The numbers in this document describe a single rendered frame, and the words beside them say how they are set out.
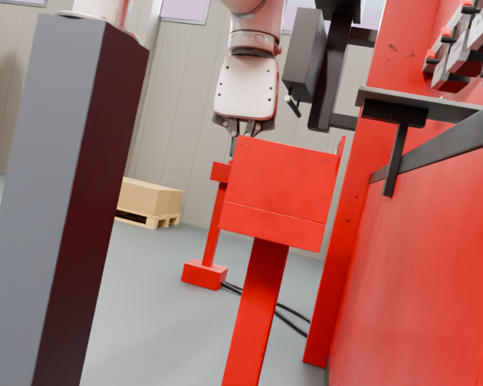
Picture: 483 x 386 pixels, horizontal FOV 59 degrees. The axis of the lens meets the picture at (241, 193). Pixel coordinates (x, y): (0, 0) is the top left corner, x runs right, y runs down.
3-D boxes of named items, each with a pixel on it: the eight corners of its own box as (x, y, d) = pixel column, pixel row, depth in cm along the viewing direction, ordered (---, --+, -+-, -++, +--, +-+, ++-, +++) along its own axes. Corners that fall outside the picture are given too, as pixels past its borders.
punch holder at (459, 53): (445, 73, 127) (458, 18, 126) (474, 78, 125) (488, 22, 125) (459, 57, 112) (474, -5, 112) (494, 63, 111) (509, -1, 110)
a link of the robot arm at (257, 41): (284, 50, 74) (281, 67, 74) (234, 46, 76) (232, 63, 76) (279, 32, 66) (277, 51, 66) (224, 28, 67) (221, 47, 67)
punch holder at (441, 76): (429, 89, 147) (441, 42, 146) (455, 94, 145) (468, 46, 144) (440, 78, 132) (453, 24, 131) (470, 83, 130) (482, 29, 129)
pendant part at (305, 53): (294, 100, 250) (307, 40, 249) (314, 104, 247) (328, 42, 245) (280, 80, 207) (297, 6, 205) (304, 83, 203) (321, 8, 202)
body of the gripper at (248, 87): (284, 61, 73) (276, 126, 74) (227, 57, 75) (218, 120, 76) (280, 47, 66) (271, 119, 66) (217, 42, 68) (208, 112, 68)
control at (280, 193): (241, 220, 86) (260, 132, 86) (319, 239, 84) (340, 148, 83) (217, 228, 67) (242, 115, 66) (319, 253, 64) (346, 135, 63)
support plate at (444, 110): (354, 106, 112) (355, 102, 112) (460, 125, 107) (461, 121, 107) (358, 89, 94) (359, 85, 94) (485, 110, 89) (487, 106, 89)
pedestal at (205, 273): (190, 275, 295) (216, 157, 292) (225, 284, 290) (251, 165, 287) (180, 280, 276) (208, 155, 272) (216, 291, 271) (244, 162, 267)
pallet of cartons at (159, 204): (183, 226, 515) (191, 192, 514) (147, 230, 433) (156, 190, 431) (101, 204, 551) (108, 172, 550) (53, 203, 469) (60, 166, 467)
